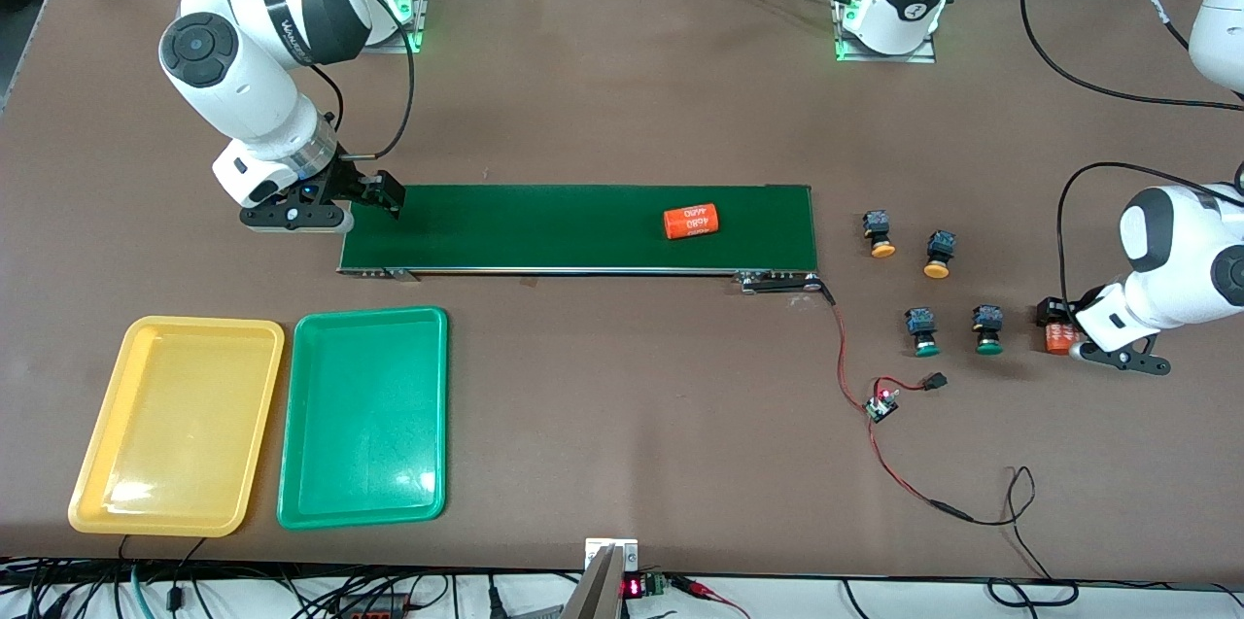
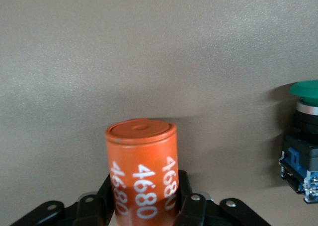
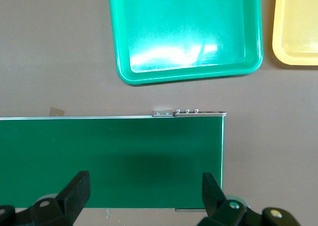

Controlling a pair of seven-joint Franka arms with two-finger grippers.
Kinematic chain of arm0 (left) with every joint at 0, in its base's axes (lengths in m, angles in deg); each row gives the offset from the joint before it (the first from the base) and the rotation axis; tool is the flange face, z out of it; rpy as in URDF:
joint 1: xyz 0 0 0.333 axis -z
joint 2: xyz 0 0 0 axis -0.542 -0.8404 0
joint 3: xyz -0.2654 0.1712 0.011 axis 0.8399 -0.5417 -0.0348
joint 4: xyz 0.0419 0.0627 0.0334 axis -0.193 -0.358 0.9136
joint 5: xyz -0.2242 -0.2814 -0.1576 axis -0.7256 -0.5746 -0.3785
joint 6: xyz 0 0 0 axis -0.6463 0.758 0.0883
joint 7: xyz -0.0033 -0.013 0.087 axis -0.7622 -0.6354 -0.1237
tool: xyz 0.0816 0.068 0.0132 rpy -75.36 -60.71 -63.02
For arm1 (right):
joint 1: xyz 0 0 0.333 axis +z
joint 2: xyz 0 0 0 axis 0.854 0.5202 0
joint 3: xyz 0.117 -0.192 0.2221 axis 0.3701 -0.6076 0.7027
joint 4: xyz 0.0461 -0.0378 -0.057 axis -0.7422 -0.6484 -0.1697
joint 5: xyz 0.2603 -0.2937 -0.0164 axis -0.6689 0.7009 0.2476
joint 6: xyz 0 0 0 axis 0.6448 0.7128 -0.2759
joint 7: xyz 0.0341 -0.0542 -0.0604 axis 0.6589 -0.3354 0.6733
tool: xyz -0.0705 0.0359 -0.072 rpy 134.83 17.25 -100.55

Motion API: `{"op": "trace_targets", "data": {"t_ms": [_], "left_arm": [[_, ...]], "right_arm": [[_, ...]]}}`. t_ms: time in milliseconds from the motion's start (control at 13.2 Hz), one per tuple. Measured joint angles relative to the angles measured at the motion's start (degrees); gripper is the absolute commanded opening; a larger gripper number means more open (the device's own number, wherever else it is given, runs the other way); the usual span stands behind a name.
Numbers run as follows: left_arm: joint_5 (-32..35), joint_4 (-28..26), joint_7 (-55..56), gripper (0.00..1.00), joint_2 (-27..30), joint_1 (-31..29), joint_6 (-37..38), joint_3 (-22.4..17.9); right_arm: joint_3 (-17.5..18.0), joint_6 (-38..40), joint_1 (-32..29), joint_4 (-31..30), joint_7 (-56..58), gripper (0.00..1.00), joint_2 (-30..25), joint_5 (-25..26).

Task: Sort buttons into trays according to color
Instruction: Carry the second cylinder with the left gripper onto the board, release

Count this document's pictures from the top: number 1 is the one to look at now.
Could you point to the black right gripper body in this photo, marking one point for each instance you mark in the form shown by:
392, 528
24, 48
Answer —
347, 179

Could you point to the orange 4680 battery cylinder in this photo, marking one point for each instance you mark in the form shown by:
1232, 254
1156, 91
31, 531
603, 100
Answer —
692, 221
1059, 339

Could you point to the green mushroom push button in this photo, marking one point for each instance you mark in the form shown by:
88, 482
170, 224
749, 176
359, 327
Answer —
988, 343
923, 345

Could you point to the yellow mushroom push button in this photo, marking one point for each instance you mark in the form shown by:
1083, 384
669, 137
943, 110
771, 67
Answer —
937, 267
881, 248

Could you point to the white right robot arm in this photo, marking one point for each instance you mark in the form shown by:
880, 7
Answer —
243, 85

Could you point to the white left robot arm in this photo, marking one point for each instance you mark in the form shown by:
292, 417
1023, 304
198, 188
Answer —
1166, 293

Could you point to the black connector plug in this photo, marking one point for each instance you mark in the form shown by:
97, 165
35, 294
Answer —
935, 382

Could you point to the small conveyor controller board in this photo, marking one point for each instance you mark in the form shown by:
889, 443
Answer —
882, 407

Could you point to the green conveyor belt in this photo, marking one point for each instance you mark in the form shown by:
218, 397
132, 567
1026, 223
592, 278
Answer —
583, 230

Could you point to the green plastic tray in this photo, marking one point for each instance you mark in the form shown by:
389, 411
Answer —
364, 415

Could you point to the yellow plastic tray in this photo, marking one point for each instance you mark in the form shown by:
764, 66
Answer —
175, 425

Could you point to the orange power strip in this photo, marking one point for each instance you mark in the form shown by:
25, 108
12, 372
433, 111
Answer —
374, 609

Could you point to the red digit display module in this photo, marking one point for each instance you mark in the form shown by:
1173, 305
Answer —
633, 587

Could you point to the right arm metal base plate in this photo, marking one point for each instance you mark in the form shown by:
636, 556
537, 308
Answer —
424, 7

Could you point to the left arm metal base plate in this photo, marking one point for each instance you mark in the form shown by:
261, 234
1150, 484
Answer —
923, 56

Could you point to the grey metal camera mount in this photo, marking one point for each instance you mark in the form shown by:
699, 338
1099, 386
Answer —
598, 590

